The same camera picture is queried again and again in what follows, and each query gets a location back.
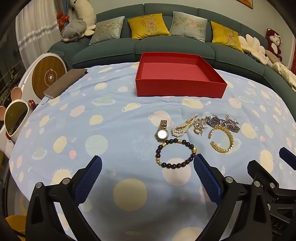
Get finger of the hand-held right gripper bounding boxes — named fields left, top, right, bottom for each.
left=247, top=159, right=296, bottom=202
left=279, top=147, right=296, bottom=171

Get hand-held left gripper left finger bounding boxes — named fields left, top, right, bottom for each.
left=25, top=155, right=102, bottom=241

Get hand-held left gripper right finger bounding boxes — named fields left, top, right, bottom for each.
left=194, top=153, right=271, bottom=241

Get dark bead bracelet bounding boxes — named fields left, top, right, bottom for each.
left=157, top=138, right=198, bottom=169

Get gold cuff bracelet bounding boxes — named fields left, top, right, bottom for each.
left=209, top=126, right=234, bottom=153

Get white pearl necklace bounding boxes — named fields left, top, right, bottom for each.
left=171, top=113, right=199, bottom=137

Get silver wristwatch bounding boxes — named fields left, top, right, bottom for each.
left=205, top=115, right=241, bottom=133

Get gold wristwatch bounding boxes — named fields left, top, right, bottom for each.
left=155, top=120, right=170, bottom=143

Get red cardboard box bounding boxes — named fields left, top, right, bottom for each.
left=135, top=52, right=228, bottom=99

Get blue planet print tablecloth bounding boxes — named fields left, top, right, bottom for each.
left=8, top=62, right=296, bottom=241

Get cream quilted cushions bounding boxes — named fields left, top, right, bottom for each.
left=272, top=61, right=296, bottom=91

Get yellow stool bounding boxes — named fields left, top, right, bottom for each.
left=5, top=215, right=26, bottom=241

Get white mouse-eared device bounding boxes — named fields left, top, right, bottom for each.
left=0, top=87, right=38, bottom=151

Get brown notebook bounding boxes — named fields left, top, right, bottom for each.
left=43, top=68, right=88, bottom=100

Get beige small cushion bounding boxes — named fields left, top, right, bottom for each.
left=266, top=50, right=281, bottom=64

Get red monkey plush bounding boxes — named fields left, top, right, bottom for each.
left=265, top=28, right=283, bottom=62

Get white device with wooden disc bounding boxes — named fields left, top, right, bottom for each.
left=18, top=53, right=67, bottom=100

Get white flower cushion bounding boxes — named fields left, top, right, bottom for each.
left=238, top=34, right=270, bottom=65

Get yellow embroidered cushion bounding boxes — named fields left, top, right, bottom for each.
left=128, top=13, right=171, bottom=40
left=210, top=21, right=243, bottom=52

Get white curtain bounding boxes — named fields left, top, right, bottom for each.
left=15, top=14, right=60, bottom=70

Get dark green sofa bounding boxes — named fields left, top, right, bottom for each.
left=47, top=2, right=296, bottom=93

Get grey embroidered cushion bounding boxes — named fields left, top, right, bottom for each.
left=89, top=16, right=125, bottom=45
left=170, top=11, right=208, bottom=43

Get grey plush pig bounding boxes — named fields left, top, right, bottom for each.
left=60, top=19, right=87, bottom=43

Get silver tinsel garland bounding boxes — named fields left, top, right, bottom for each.
left=17, top=22, right=58, bottom=47

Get red bow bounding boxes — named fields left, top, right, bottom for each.
left=57, top=12, right=70, bottom=28

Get white plush toy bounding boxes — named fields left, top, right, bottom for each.
left=69, top=0, right=96, bottom=36

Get silver pendant chain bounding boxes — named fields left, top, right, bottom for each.
left=225, top=114, right=240, bottom=127

